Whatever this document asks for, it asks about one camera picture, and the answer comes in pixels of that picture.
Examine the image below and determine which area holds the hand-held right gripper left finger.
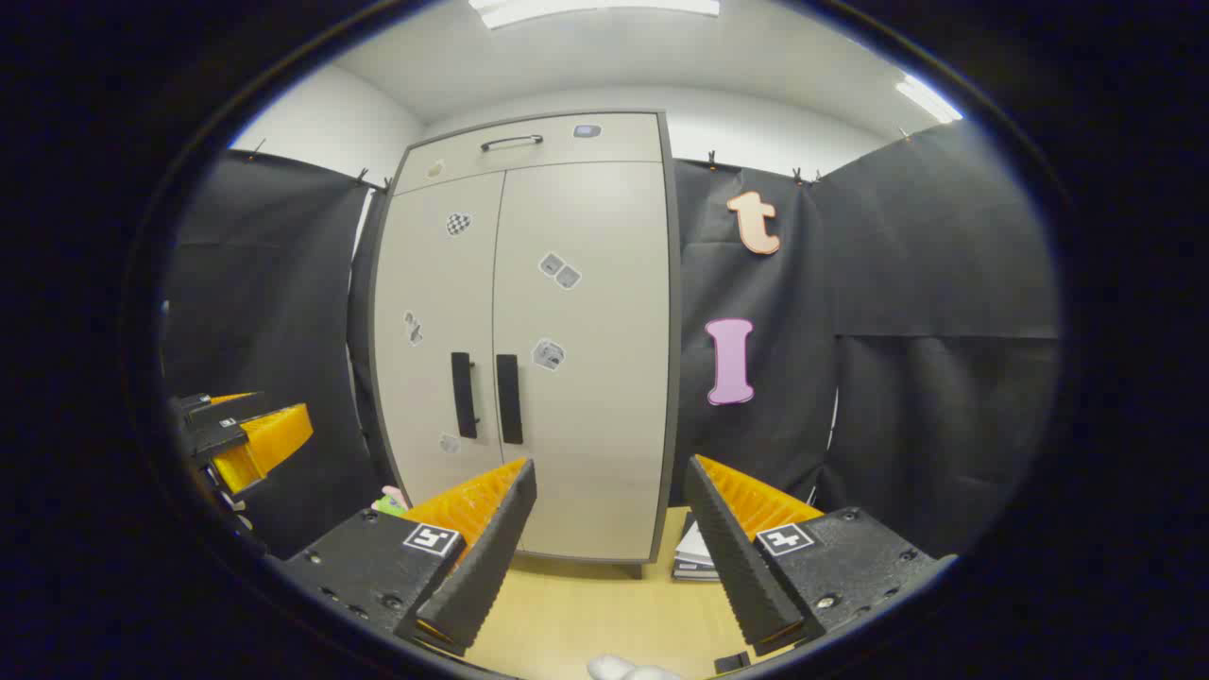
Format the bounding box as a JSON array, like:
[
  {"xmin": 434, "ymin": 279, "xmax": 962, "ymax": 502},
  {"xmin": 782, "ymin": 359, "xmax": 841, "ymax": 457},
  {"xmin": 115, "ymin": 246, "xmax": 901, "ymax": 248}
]
[{"xmin": 267, "ymin": 458, "xmax": 537, "ymax": 659}]

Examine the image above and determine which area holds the narrow ceiling light strip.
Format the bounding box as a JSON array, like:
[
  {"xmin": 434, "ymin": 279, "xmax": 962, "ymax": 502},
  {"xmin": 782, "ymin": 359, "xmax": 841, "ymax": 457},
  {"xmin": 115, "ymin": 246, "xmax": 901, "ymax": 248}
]
[{"xmin": 895, "ymin": 76, "xmax": 962, "ymax": 124}]

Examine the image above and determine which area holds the wide ceiling light panel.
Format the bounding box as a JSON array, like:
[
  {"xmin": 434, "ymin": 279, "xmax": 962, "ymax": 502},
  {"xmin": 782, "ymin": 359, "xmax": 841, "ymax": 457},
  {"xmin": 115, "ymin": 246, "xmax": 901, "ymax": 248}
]
[{"xmin": 469, "ymin": 0, "xmax": 721, "ymax": 29}]

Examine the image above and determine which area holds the checkered-sticker shoe cabinet door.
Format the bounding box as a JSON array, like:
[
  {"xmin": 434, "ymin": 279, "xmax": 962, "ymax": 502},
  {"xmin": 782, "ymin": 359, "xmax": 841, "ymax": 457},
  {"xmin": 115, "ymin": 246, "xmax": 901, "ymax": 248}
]
[{"xmin": 373, "ymin": 172, "xmax": 506, "ymax": 516}]

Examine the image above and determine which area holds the beige cabinet drawer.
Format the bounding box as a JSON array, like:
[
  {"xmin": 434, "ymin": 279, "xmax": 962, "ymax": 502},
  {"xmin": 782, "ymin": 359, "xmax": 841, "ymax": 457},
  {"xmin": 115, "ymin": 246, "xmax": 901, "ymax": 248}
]
[{"xmin": 392, "ymin": 111, "xmax": 664, "ymax": 196}]

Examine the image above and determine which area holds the beige double-door shoe cabinet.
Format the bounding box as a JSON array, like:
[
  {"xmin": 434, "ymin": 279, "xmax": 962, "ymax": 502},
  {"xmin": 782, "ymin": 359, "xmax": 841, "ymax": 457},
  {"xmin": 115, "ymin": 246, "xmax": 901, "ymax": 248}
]
[{"xmin": 366, "ymin": 109, "xmax": 683, "ymax": 579}]

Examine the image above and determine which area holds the black backdrop cloth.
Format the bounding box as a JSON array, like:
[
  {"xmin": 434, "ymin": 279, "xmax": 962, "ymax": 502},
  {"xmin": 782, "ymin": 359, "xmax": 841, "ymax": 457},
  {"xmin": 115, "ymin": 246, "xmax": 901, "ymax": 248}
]
[{"xmin": 161, "ymin": 118, "xmax": 1064, "ymax": 558}]

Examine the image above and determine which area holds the black cabinet door handle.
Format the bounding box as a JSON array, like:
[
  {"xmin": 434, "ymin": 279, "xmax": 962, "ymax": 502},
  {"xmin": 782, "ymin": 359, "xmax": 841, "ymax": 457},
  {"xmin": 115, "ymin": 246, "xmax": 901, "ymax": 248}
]
[
  {"xmin": 451, "ymin": 352, "xmax": 480, "ymax": 440},
  {"xmin": 496, "ymin": 354, "xmax": 524, "ymax": 446}
]

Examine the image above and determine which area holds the square-stickers shoe cabinet door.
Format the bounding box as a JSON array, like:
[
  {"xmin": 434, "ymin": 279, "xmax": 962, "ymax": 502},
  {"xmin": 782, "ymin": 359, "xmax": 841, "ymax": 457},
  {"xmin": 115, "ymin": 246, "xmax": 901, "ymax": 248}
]
[{"xmin": 491, "ymin": 161, "xmax": 672, "ymax": 563}]

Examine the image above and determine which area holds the stack of booklets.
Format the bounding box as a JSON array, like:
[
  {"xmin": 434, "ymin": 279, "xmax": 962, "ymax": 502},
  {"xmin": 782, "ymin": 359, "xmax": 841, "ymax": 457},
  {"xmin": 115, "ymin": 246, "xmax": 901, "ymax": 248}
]
[{"xmin": 673, "ymin": 515, "xmax": 724, "ymax": 582}]

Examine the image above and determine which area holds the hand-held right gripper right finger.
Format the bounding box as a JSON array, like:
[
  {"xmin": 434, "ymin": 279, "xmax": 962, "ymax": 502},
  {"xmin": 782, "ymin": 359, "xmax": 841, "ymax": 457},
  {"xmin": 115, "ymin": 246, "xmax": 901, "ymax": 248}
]
[{"xmin": 683, "ymin": 454, "xmax": 957, "ymax": 659}]

